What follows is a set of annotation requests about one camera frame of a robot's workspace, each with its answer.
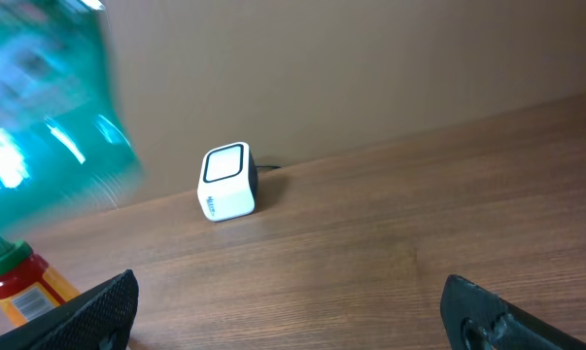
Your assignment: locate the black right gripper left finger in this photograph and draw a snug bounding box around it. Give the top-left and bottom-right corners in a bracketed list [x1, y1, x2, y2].
[0, 269, 139, 350]

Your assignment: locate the white barcode scanner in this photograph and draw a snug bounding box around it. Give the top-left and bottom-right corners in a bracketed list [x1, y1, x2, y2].
[196, 142, 259, 222]

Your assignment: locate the green 3M glove package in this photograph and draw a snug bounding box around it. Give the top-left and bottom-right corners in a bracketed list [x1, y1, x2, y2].
[0, 0, 142, 233]

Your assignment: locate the red yellow sauce bottle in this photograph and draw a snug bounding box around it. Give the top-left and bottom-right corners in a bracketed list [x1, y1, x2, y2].
[0, 236, 80, 327]

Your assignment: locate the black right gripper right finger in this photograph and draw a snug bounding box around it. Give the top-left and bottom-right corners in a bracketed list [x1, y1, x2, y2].
[440, 274, 586, 350]

